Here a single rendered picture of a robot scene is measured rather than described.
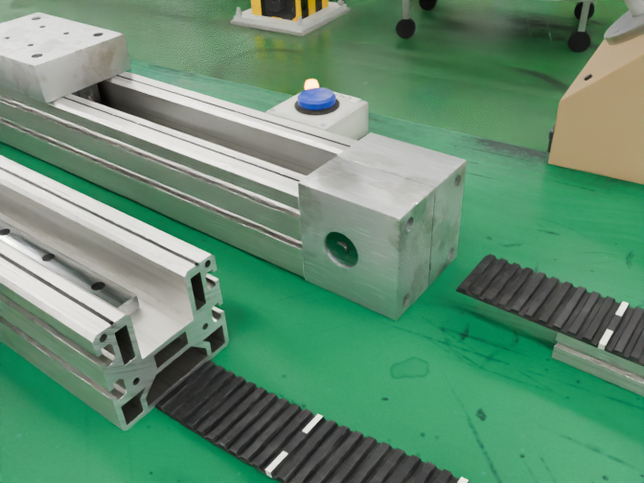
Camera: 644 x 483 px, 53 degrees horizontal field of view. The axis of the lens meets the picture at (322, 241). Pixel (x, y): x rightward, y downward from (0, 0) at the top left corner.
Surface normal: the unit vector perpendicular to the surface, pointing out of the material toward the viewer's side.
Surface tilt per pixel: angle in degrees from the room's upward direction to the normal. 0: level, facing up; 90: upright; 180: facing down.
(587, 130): 90
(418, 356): 0
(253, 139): 90
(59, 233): 90
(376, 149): 0
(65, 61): 90
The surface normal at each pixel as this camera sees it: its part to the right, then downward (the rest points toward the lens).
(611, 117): -0.51, 0.51
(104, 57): 0.80, 0.33
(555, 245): -0.04, -0.81
